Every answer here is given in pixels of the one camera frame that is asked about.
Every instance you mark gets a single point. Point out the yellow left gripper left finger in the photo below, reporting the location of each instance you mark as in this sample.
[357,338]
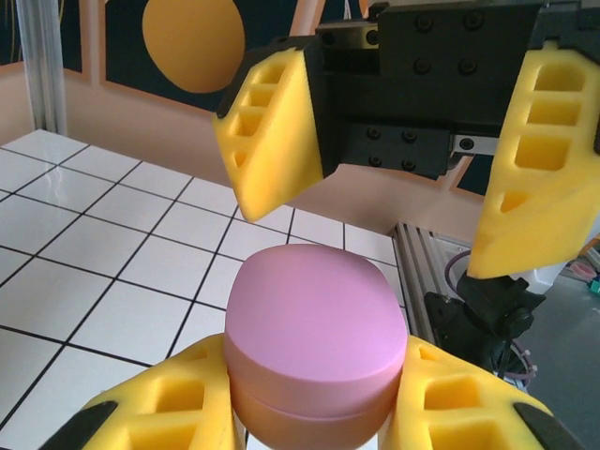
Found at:
[216,417]

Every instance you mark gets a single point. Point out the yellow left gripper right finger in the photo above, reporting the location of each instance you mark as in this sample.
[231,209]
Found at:
[407,422]

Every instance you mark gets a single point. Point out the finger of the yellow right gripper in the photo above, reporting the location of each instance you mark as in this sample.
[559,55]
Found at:
[539,211]
[288,140]

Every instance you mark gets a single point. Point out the pink earbud charging case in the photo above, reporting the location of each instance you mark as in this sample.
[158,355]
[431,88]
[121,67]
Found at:
[309,319]

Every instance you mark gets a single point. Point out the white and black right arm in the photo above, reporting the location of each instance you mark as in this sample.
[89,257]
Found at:
[487,314]

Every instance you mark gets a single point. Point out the long aluminium base rail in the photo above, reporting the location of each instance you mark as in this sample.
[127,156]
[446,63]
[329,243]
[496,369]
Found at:
[422,267]

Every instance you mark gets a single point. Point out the aluminium frame post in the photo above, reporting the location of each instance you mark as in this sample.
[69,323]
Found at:
[44,70]

